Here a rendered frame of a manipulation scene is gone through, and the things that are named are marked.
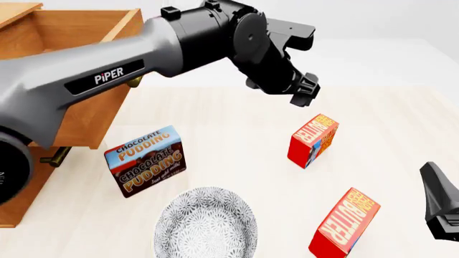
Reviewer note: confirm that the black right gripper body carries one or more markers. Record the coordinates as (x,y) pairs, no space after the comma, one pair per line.
(446,225)

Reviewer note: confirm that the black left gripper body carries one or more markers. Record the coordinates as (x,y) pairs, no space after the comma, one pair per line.
(309,86)

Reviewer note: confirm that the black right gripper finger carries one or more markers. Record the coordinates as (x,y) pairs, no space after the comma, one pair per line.
(439,188)

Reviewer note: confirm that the silver-grey and black left robot arm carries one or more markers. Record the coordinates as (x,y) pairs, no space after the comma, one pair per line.
(107,67)

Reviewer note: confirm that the red butter box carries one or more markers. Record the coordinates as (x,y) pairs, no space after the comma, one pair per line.
(340,228)
(308,142)

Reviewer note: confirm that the wooden cabinet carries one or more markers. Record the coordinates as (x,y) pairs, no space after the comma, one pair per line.
(16,12)

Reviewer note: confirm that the grey patterned bowl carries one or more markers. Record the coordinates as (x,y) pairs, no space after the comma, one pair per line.
(204,225)

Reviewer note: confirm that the chocolate pudding box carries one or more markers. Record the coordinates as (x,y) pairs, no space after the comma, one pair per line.
(150,164)

